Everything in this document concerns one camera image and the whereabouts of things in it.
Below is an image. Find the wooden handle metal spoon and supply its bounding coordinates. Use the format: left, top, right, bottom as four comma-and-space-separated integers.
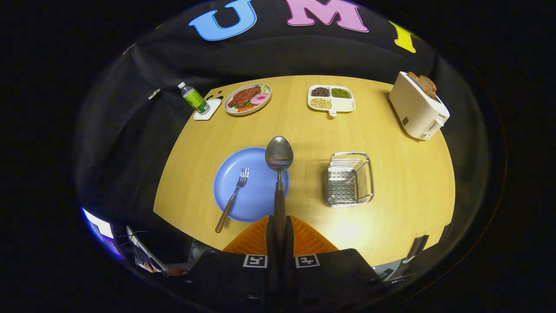
265, 136, 294, 261

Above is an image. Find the white square coaster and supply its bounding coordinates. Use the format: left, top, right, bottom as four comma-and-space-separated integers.
193, 99, 222, 121

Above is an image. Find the white divided bean tray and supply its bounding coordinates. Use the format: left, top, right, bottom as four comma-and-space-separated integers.
308, 84, 356, 117

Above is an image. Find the white toaster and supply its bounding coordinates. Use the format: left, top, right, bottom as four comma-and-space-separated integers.
389, 71, 450, 140

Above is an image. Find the blue plate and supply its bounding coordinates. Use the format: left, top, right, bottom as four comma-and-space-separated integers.
213, 147, 290, 223

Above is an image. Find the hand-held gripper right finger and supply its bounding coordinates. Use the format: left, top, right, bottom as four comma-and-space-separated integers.
281, 215, 383, 313

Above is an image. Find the metal cutlery drainer basket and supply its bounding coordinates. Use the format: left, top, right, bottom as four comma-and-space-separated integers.
324, 152, 374, 208

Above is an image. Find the computer monitor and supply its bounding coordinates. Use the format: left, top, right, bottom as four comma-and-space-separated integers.
80, 208, 124, 260

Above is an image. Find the wooden handle metal fork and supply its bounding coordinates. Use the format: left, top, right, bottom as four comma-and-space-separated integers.
215, 167, 250, 233

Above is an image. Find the plate of toy food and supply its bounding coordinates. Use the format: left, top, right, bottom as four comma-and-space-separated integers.
223, 83, 272, 116

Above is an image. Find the computer keyboard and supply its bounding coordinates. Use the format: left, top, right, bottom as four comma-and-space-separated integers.
126, 225, 168, 272

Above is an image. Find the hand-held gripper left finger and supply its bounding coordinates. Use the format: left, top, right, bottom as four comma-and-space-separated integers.
187, 215, 281, 313

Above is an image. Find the green label plastic bottle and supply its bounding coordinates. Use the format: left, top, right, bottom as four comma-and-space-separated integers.
178, 82, 211, 115

